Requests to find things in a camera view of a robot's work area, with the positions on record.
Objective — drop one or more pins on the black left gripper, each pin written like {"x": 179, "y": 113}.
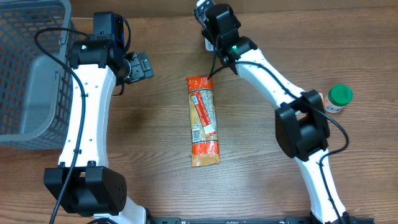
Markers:
{"x": 140, "y": 67}

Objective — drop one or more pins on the orange spaghetti package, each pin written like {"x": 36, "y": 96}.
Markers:
{"x": 203, "y": 124}

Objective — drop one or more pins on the green lid white jar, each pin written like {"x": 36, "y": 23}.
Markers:
{"x": 337, "y": 98}

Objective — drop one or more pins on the small orange tissue pack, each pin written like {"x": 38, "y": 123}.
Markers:
{"x": 322, "y": 98}

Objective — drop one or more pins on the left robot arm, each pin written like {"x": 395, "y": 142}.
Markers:
{"x": 83, "y": 183}

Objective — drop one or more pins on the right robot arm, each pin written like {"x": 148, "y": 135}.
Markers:
{"x": 301, "y": 124}

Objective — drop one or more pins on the white barcode scanner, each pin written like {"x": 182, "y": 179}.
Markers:
{"x": 209, "y": 46}

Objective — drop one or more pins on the grey plastic mesh basket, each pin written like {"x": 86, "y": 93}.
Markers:
{"x": 36, "y": 92}

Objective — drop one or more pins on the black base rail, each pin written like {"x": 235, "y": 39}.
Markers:
{"x": 177, "y": 220}

